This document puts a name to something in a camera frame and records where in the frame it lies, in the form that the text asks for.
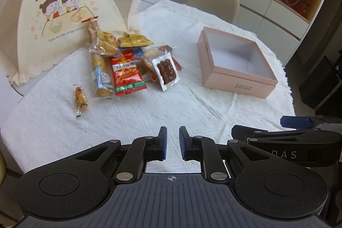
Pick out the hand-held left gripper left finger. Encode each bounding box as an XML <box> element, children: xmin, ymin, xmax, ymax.
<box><xmin>75</xmin><ymin>127</ymin><xmax>168</xmax><ymax>184</ymax></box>

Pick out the orange sausage packet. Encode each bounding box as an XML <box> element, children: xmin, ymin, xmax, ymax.
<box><xmin>134</xmin><ymin>57</ymin><xmax>158</xmax><ymax>81</ymax></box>

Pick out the clear dark jerky packet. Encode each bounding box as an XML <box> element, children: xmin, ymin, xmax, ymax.
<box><xmin>152</xmin><ymin>53</ymin><xmax>179</xmax><ymax>92</ymax></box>

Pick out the white textured tablecloth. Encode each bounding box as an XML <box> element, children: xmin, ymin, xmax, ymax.
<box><xmin>0</xmin><ymin>0</ymin><xmax>296</xmax><ymax>178</ymax></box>

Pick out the clear round cake packet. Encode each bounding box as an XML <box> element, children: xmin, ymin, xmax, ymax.
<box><xmin>89</xmin><ymin>31</ymin><xmax>120</xmax><ymax>56</ymax></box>

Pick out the red clear snack packet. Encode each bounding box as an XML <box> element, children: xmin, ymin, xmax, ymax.
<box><xmin>156</xmin><ymin>45</ymin><xmax>182</xmax><ymax>71</ymax></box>

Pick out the small orange candy packet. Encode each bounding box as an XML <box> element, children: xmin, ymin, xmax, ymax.
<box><xmin>73</xmin><ymin>86</ymin><xmax>90</xmax><ymax>118</ymax></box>

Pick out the black appliance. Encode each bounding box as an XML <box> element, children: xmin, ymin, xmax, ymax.
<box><xmin>299</xmin><ymin>50</ymin><xmax>342</xmax><ymax>118</ymax></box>

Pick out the pale clear snack packet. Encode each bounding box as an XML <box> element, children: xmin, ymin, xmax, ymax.
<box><xmin>142</xmin><ymin>48</ymin><xmax>162</xmax><ymax>60</ymax></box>

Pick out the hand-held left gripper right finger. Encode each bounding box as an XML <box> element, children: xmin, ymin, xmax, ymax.
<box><xmin>179</xmin><ymin>126</ymin><xmax>271</xmax><ymax>184</ymax></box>

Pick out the long bread packet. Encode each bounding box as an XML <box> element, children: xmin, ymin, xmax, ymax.
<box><xmin>89</xmin><ymin>52</ymin><xmax>115</xmax><ymax>99</ymax></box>

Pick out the cream printed food cover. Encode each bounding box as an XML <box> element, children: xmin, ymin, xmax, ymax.
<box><xmin>0</xmin><ymin>0</ymin><xmax>141</xmax><ymax>85</ymax></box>

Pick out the yellow snack packet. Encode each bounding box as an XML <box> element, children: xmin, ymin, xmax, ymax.
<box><xmin>118</xmin><ymin>34</ymin><xmax>155</xmax><ymax>48</ymax></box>

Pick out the tall clear snack packet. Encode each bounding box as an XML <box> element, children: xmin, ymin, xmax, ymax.
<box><xmin>81</xmin><ymin>17</ymin><xmax>100</xmax><ymax>41</ymax></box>

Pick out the pink cardboard box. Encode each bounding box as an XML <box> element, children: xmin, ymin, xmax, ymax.
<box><xmin>197</xmin><ymin>26</ymin><xmax>279</xmax><ymax>99</ymax></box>

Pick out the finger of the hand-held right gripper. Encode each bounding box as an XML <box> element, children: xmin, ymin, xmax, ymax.
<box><xmin>280</xmin><ymin>115</ymin><xmax>314</xmax><ymax>128</ymax></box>
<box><xmin>231</xmin><ymin>125</ymin><xmax>332</xmax><ymax>144</ymax></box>

